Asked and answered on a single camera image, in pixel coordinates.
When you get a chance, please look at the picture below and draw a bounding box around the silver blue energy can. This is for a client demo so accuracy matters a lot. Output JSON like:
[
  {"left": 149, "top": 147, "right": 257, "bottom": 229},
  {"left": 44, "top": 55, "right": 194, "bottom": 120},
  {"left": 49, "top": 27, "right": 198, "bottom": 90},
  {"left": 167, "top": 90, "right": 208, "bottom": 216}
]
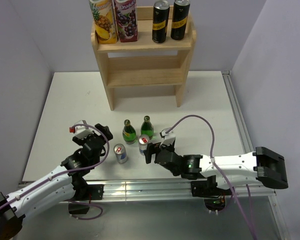
[{"left": 113, "top": 143, "right": 128, "bottom": 164}]

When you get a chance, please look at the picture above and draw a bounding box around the black yellow tonic can front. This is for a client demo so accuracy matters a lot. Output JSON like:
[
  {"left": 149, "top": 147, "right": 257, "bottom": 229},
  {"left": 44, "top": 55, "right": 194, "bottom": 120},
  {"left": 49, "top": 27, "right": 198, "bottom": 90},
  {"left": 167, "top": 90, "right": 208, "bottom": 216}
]
[{"left": 152, "top": 0, "right": 170, "bottom": 44}]

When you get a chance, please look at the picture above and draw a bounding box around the black yellow tonic can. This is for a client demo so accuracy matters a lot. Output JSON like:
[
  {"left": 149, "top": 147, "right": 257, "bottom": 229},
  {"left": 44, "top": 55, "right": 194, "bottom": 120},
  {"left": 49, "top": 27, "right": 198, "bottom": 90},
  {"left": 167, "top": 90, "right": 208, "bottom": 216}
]
[
  {"left": 170, "top": 0, "right": 191, "bottom": 41},
  {"left": 152, "top": 0, "right": 170, "bottom": 44}
]

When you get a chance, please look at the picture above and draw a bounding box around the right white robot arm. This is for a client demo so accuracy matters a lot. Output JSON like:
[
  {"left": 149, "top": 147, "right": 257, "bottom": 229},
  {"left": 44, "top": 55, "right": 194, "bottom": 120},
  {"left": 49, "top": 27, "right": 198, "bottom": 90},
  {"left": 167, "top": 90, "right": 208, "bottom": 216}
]
[{"left": 144, "top": 143, "right": 289, "bottom": 195}]

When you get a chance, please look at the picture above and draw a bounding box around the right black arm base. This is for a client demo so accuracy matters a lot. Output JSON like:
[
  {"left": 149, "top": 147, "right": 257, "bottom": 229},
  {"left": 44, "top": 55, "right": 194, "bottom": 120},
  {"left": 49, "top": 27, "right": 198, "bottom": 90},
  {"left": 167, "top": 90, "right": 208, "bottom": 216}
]
[{"left": 190, "top": 175, "right": 234, "bottom": 215}]

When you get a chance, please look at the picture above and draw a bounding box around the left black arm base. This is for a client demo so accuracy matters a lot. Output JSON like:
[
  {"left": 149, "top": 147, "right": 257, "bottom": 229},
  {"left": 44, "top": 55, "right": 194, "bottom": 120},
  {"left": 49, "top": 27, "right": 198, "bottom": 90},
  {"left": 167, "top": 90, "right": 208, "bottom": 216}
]
[{"left": 68, "top": 177, "right": 104, "bottom": 221}]

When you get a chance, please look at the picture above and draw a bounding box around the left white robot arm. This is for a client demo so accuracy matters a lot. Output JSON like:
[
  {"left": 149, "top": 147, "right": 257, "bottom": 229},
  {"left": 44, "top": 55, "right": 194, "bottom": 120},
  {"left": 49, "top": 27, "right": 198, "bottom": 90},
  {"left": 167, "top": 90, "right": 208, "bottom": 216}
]
[{"left": 0, "top": 120, "right": 113, "bottom": 240}]

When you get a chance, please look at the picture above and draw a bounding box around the wooden three-tier shelf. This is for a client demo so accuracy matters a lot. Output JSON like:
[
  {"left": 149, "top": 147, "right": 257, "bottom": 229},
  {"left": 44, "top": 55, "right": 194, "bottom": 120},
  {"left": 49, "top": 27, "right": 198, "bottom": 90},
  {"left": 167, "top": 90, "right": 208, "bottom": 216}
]
[{"left": 91, "top": 6, "right": 197, "bottom": 110}]

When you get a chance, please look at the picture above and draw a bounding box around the right green glass bottle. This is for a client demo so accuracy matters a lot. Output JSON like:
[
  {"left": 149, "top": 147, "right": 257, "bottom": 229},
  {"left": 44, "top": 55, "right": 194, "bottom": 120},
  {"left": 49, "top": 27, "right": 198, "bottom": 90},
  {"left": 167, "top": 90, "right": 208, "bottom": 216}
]
[{"left": 140, "top": 115, "right": 154, "bottom": 140}]

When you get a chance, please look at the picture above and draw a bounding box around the green glass bottle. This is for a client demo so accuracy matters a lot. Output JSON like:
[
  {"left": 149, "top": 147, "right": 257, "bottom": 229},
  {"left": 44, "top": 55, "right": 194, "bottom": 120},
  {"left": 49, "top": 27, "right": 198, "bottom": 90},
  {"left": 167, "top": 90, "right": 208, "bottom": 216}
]
[
  {"left": 140, "top": 115, "right": 154, "bottom": 140},
  {"left": 122, "top": 119, "right": 137, "bottom": 145}
]

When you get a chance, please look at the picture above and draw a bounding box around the left green glass bottle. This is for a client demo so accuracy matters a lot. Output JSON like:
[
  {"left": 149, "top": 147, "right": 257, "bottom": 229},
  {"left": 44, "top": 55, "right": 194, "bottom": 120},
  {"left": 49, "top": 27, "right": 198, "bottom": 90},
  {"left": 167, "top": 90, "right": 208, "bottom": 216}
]
[{"left": 122, "top": 119, "right": 137, "bottom": 145}]

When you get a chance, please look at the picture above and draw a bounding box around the pineapple juice carton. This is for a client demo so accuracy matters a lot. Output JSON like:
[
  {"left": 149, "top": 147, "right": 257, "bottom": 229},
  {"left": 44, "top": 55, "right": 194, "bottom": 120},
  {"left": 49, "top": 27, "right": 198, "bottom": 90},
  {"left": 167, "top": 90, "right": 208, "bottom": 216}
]
[{"left": 89, "top": 0, "right": 118, "bottom": 44}]

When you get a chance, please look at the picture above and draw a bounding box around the grape juice carton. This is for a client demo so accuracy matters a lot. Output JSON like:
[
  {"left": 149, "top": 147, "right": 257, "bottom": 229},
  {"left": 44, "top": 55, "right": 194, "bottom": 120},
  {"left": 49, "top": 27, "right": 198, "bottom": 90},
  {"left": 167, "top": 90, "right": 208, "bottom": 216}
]
[{"left": 113, "top": 0, "right": 138, "bottom": 43}]

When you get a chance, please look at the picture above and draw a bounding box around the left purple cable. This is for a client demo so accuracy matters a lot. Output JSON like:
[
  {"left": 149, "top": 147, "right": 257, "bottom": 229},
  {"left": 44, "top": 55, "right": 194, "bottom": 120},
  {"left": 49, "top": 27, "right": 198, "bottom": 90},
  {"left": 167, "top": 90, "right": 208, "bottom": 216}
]
[{"left": 0, "top": 123, "right": 110, "bottom": 223}]

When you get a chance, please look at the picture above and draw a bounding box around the purple cable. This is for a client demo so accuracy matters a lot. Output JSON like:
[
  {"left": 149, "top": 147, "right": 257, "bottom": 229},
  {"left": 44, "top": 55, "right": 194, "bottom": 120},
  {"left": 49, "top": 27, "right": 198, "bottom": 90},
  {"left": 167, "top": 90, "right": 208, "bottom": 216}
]
[
  {"left": 0, "top": 123, "right": 110, "bottom": 223},
  {"left": 164, "top": 114, "right": 262, "bottom": 240}
]

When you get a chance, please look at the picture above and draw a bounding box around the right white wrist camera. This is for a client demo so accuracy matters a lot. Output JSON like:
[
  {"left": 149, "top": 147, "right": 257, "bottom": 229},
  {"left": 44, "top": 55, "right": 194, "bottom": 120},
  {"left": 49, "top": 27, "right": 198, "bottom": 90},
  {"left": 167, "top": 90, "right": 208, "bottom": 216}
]
[{"left": 159, "top": 127, "right": 176, "bottom": 147}]

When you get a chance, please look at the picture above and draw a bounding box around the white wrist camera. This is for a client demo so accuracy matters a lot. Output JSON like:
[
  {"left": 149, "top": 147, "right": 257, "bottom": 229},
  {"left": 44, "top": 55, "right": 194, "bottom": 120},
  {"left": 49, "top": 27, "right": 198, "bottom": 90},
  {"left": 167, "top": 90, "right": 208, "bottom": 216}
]
[
  {"left": 69, "top": 120, "right": 94, "bottom": 140},
  {"left": 159, "top": 127, "right": 176, "bottom": 147}
]

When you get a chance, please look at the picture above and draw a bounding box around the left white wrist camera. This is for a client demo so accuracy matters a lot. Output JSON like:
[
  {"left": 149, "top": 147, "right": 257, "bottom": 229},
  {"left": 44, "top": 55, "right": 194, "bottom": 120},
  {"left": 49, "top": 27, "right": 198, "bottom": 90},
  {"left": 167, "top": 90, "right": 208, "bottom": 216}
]
[{"left": 69, "top": 120, "right": 94, "bottom": 140}]

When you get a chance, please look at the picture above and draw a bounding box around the aluminium rail frame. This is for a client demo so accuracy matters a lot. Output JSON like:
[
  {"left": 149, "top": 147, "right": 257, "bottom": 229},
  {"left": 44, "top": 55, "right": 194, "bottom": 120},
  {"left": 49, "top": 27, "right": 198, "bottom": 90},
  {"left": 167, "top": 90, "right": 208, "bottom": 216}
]
[{"left": 14, "top": 70, "right": 291, "bottom": 240}]

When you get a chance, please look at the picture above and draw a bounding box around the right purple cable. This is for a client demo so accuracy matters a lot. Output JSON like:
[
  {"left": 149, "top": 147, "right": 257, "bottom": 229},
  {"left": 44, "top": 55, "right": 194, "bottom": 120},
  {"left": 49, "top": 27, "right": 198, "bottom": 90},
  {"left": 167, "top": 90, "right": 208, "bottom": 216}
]
[{"left": 164, "top": 114, "right": 262, "bottom": 240}]

